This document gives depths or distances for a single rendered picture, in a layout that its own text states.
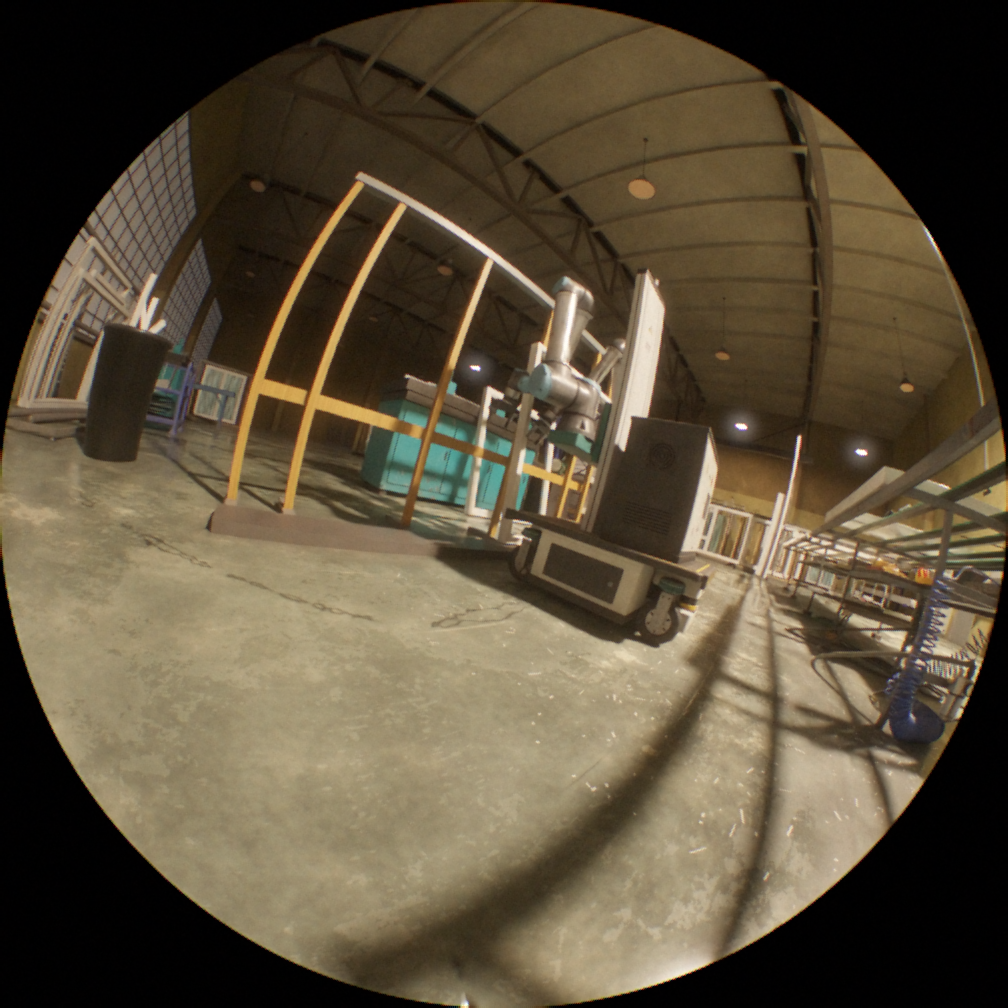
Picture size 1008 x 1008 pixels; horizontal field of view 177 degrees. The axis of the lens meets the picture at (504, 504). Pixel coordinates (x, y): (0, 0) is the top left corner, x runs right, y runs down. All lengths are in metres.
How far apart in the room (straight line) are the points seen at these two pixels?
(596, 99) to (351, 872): 8.88
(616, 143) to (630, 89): 1.60
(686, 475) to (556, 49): 8.02
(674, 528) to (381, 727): 1.09
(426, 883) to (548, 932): 0.15
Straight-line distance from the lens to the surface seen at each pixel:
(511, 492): 2.08
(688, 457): 1.28
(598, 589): 1.26
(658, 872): 0.56
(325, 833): 0.47
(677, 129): 8.66
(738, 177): 9.23
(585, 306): 1.83
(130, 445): 2.49
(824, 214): 7.32
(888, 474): 1.64
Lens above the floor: 0.43
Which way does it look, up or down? 3 degrees down
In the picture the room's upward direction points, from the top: 15 degrees clockwise
